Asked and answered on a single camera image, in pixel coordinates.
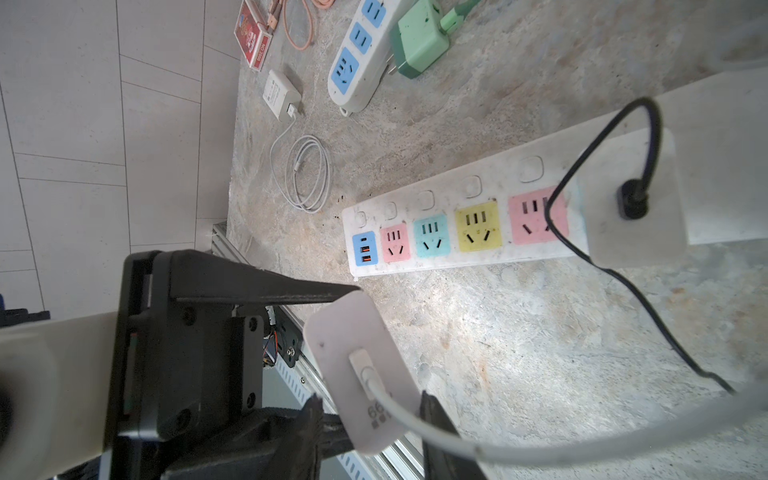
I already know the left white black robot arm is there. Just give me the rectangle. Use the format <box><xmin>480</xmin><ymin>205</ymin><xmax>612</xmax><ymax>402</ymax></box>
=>
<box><xmin>1</xmin><ymin>250</ymin><xmax>352</xmax><ymax>479</ymax></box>

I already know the small blue socket power strip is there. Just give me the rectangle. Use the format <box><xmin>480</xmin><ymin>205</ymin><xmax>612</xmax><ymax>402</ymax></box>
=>
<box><xmin>327</xmin><ymin>0</ymin><xmax>415</xmax><ymax>117</ymax></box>

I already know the long colourful socket power strip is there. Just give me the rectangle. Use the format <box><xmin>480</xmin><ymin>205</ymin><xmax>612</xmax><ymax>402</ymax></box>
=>
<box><xmin>342</xmin><ymin>69</ymin><xmax>767</xmax><ymax>278</ymax></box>

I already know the white flat charger with cable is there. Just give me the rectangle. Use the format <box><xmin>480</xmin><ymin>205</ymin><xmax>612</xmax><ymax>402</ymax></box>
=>
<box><xmin>262</xmin><ymin>70</ymin><xmax>332</xmax><ymax>214</ymax></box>

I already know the small white charger cube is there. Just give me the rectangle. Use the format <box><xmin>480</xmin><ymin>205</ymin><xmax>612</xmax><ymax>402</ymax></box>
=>
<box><xmin>302</xmin><ymin>290</ymin><xmax>768</xmax><ymax>468</ymax></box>

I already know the aluminium rail frame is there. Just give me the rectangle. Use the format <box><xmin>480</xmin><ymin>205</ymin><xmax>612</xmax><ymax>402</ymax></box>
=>
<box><xmin>209</xmin><ymin>221</ymin><xmax>427</xmax><ymax>480</ymax></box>

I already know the green charger block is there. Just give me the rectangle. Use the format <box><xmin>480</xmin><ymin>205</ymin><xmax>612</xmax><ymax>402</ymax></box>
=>
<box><xmin>390</xmin><ymin>0</ymin><xmax>479</xmax><ymax>79</ymax></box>

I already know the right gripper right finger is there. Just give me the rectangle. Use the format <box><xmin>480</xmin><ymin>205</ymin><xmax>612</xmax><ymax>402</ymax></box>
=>
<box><xmin>418</xmin><ymin>391</ymin><xmax>488</xmax><ymax>480</ymax></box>

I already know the white charger with black cable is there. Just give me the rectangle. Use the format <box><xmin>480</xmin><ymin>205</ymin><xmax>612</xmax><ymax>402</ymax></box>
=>
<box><xmin>543</xmin><ymin>97</ymin><xmax>736</xmax><ymax>395</ymax></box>

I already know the red card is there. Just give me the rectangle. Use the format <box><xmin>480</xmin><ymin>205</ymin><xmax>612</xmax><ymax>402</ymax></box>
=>
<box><xmin>234</xmin><ymin>0</ymin><xmax>272</xmax><ymax>72</ymax></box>

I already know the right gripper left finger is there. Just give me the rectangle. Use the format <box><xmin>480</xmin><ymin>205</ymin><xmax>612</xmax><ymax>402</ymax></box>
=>
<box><xmin>272</xmin><ymin>394</ymin><xmax>324</xmax><ymax>479</ymax></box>

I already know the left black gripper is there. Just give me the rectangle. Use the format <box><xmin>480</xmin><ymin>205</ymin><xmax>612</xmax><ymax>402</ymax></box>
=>
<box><xmin>101</xmin><ymin>250</ymin><xmax>359</xmax><ymax>479</ymax></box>

